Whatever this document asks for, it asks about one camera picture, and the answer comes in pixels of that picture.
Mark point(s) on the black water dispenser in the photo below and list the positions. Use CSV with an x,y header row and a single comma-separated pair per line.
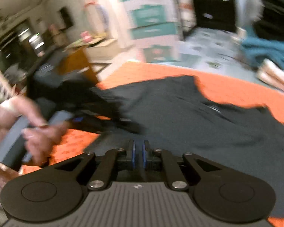
x,y
214,14

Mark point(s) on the upper pink green box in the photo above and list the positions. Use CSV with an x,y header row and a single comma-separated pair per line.
x,y
151,18

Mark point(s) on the wooden chair left side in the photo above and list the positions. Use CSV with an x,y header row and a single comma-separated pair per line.
x,y
78,61

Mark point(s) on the teal knitted sweater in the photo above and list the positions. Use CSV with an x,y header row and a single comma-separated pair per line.
x,y
256,49

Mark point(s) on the dark grey long-sleeve shirt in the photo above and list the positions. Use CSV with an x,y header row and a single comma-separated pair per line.
x,y
175,116

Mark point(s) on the person's left hand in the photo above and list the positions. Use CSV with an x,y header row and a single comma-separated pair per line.
x,y
41,138

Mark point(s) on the orange floral table mat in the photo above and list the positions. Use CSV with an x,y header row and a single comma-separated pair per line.
x,y
219,88

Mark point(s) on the pink green box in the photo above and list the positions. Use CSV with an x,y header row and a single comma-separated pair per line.
x,y
151,18
157,43

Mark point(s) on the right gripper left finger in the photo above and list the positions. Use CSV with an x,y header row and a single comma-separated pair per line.
x,y
111,163

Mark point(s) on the lower pink green box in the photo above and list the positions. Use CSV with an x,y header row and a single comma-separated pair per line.
x,y
157,43

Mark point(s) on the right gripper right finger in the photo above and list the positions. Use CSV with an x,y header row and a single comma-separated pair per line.
x,y
159,159

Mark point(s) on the pink folded towel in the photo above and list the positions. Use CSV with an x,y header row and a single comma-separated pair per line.
x,y
271,74

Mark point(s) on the white low cabinet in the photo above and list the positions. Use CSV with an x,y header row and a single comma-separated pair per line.
x,y
103,51

